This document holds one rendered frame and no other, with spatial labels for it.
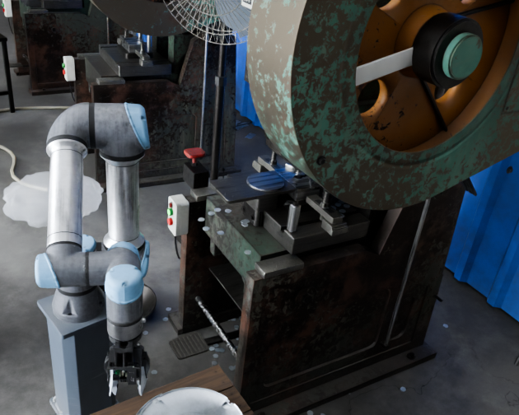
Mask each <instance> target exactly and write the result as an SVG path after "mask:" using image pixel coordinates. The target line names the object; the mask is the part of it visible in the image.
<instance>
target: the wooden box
mask: <svg viewBox="0 0 519 415"><path fill-rule="evenodd" d="M233 386H234V385H233V383H232V382H231V381H230V380H229V379H228V377H227V376H226V374H225V373H224V371H223V370H222V368H221V367H220V366H219V365H216V366H213V367H210V368H208V369H206V370H203V371H200V372H198V373H195V374H193V375H190V376H187V377H185V378H183V379H180V380H177V381H175V382H172V383H170V384H168V385H164V386H162V387H160V388H157V389H154V390H151V391H149V392H146V393H145V394H143V395H139V396H136V397H134V398H131V399H128V400H126V401H123V402H122V403H117V404H116V405H113V406H111V407H108V408H105V409H102V410H100V411H98V412H96V413H93V414H90V415H136V414H137V413H138V411H139V410H140V408H141V407H142V406H143V405H144V404H145V403H146V402H148V401H149V400H150V399H152V398H154V397H156V396H157V395H159V394H164V393H166V392H168V391H171V390H172V389H180V388H186V387H199V388H205V389H210V390H213V391H216V392H218V393H220V394H223V395H224V396H226V397H227V399H228V400H230V402H229V404H231V403H233V404H235V405H236V406H237V407H238V408H239V409H240V410H241V412H242V414H243V415H255V414H254V413H253V411H252V410H250V407H249V406H248V404H247V403H246V401H245V400H244V399H243V398H242V397H241V395H240V393H239V392H238V391H237V389H236V388H235V386H234V387H233Z"/></svg>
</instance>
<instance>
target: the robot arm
mask: <svg viewBox="0 0 519 415"><path fill-rule="evenodd" d="M88 148H90V149H99V151H100V156H101V157H102V158H103V159H104V160H105V165H106V186H107V207H108V228H109V232H108V233H107V234H106V235H105V237H104V240H103V241H104V242H96V241H95V239H94V238H93V237H92V236H90V235H89V236H88V235H83V234H82V201H83V159H84V158H85V157H86V156H87V149H88ZM149 148H150V142H149V136H148V130H147V119H146V113H145V109H144V108H143V106H141V105H138V104H129V103H124V104H120V103H89V102H83V103H79V104H75V105H72V106H71V107H69V108H67V109H66V110H65V111H64V112H62V113H61V115H60V116H59V117H57V119H56V120H55V121H54V123H53V125H52V127H51V129H50V130H49V134H48V137H47V142H46V152H47V154H48V155H49V156H50V170H49V210H48V230H47V250H46V253H43V254H38V255H37V256H36V259H35V280H36V283H37V285H38V286H39V287H42V288H57V289H56V292H55V294H54V298H53V302H52V307H53V313H54V315H55V316H56V317H57V318H58V319H60V320H62V321H63V322H67V323H83V322H87V321H89V320H91V319H94V318H95V317H97V316H98V315H99V314H100V313H101V312H102V311H103V309H104V308H105V298H104V295H103V293H102V291H101V289H100V287H99V286H100V285H105V293H106V311H107V331H108V334H109V339H110V341H111V342H112V343H113V346H111V347H110V351H109V352H107V357H106V358H105V364H104V368H105V371H106V373H107V380H108V386H109V387H110V396H111V392H113V394H114V395H116V394H117V390H118V383H119V380H120V382H127V380H128V385H135V384H136V382H137V384H138V394H140V395H143V391H144V388H145V385H146V383H147V374H148V371H149V369H150V359H149V357H148V355H147V351H145V352H144V346H142V345H141V343H138V341H139V340H140V339H141V337H142V335H143V323H145V322H146V318H143V287H144V283H143V278H144V277H145V276H146V275H147V270H148V264H149V254H150V245H149V241H148V240H145V239H144V235H143V234H142V233H141V232H140V231H139V163H138V161H139V160H140V159H142V158H143V157H144V150H147V149H149Z"/></svg>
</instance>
